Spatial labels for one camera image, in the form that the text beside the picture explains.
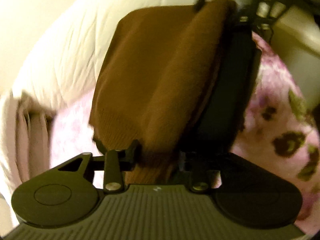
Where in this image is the pink floral bed blanket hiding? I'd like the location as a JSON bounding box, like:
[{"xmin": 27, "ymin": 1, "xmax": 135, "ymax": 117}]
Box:
[{"xmin": 50, "ymin": 34, "xmax": 319, "ymax": 235}]

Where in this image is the white rolled quilt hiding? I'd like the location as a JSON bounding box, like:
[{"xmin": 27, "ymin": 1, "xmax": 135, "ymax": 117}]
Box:
[{"xmin": 1, "ymin": 90, "xmax": 54, "ymax": 227}]

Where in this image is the black folded garment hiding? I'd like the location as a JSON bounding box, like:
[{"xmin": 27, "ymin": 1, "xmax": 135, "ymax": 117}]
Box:
[{"xmin": 182, "ymin": 23, "xmax": 261, "ymax": 158}]

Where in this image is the brown knit sweater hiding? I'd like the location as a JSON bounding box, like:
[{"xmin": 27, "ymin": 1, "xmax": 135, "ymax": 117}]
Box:
[{"xmin": 89, "ymin": 0, "xmax": 236, "ymax": 184}]

